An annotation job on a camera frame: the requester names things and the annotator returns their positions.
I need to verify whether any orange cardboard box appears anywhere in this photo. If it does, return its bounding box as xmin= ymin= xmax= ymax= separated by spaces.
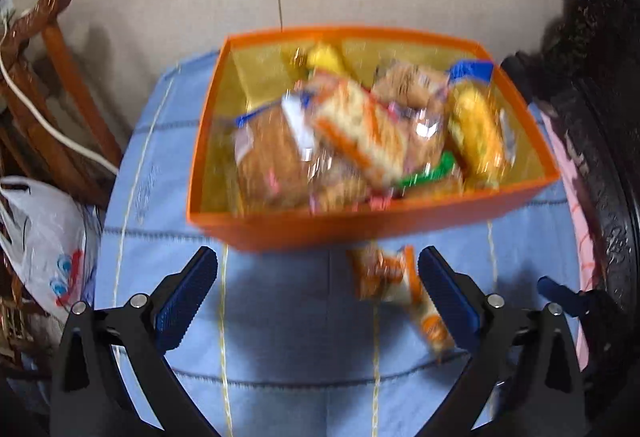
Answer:
xmin=186 ymin=23 xmax=562 ymax=254

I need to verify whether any carved wooden chair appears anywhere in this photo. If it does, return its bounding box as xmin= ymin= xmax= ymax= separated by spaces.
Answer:
xmin=0 ymin=0 xmax=123 ymax=210

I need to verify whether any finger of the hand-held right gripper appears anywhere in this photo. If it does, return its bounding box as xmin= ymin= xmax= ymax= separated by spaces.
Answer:
xmin=537 ymin=276 xmax=586 ymax=318

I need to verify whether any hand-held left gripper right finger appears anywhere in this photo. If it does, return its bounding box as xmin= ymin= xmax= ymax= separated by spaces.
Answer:
xmin=419 ymin=246 xmax=586 ymax=437

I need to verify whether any dark carved wooden furniture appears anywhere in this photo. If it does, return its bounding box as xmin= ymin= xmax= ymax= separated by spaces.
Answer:
xmin=500 ymin=0 xmax=640 ymax=418

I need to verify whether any small orange snack packet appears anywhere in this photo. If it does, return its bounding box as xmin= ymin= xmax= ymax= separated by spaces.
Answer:
xmin=347 ymin=244 xmax=426 ymax=305

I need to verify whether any white power cable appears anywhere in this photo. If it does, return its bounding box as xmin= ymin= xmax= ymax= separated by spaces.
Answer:
xmin=0 ymin=7 xmax=121 ymax=175

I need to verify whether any pink cloth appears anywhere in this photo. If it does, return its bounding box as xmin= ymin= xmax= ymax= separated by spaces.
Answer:
xmin=540 ymin=112 xmax=608 ymax=368

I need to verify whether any dark wooden chair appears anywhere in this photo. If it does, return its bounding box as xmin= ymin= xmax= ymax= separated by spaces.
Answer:
xmin=0 ymin=267 xmax=51 ymax=368

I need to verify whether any white plastic bag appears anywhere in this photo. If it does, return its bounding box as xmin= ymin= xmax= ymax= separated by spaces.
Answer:
xmin=0 ymin=176 xmax=103 ymax=323

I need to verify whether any red trim biscuit packet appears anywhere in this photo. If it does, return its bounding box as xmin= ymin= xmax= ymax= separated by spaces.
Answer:
xmin=310 ymin=72 xmax=421 ymax=190

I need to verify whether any blue checked tablecloth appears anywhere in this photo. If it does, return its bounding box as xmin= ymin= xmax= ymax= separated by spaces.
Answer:
xmin=92 ymin=50 xmax=583 ymax=437

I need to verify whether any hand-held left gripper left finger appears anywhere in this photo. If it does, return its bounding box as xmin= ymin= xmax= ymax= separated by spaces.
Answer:
xmin=47 ymin=246 xmax=218 ymax=437

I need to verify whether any green snack packet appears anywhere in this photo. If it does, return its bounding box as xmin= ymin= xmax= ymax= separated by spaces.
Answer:
xmin=395 ymin=152 xmax=458 ymax=190

